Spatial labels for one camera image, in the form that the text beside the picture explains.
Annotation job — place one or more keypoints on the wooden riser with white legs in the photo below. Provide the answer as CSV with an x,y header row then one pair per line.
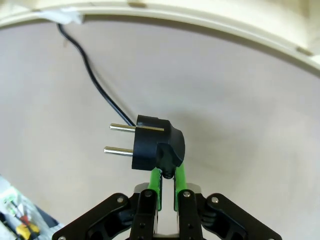
x,y
15,18

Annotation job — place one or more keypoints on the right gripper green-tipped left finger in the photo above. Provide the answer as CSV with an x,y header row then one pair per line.
x,y
143,215

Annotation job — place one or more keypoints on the yellow and black tool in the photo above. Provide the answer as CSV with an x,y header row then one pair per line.
x,y
27,229

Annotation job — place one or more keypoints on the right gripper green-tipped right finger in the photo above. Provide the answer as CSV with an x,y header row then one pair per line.
x,y
190,215

